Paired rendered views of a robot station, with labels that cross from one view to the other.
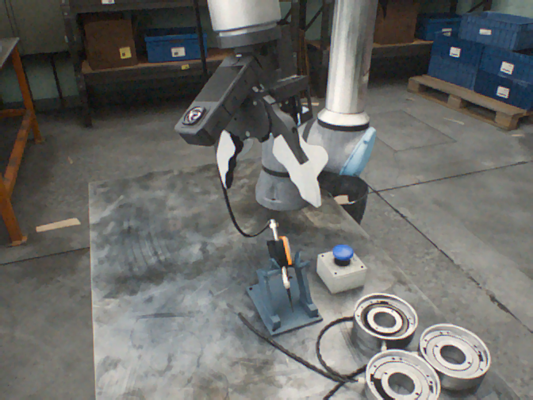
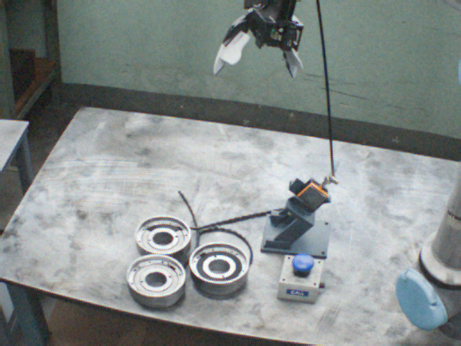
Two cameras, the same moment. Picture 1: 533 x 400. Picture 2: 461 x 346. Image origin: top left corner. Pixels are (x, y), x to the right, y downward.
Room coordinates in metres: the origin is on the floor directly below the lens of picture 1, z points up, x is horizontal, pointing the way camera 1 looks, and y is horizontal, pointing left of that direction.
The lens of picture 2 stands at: (1.02, -0.97, 1.77)
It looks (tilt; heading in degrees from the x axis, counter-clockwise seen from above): 39 degrees down; 121
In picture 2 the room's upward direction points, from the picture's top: 1 degrees clockwise
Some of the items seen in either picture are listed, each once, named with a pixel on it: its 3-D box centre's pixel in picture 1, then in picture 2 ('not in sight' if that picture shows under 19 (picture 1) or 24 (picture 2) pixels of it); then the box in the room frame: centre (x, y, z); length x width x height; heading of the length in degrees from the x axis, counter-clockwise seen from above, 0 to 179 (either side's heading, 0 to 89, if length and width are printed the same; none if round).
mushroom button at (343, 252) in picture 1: (342, 259); (302, 268); (0.67, -0.15, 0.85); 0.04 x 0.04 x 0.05
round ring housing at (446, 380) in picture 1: (451, 358); (156, 282); (0.46, -0.29, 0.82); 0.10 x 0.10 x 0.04
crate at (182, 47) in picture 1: (174, 44); not in sight; (4.01, 0.81, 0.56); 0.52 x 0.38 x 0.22; 107
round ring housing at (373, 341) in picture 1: (384, 323); (219, 269); (0.53, -0.20, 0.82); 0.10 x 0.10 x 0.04
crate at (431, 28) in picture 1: (438, 26); not in sight; (4.95, -1.83, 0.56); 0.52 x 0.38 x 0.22; 107
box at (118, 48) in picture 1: (109, 40); not in sight; (3.80, 1.30, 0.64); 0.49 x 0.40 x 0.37; 115
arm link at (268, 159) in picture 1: (288, 136); not in sight; (0.99, -0.05, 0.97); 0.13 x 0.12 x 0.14; 64
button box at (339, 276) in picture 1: (339, 267); (303, 279); (0.68, -0.14, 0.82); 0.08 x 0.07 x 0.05; 20
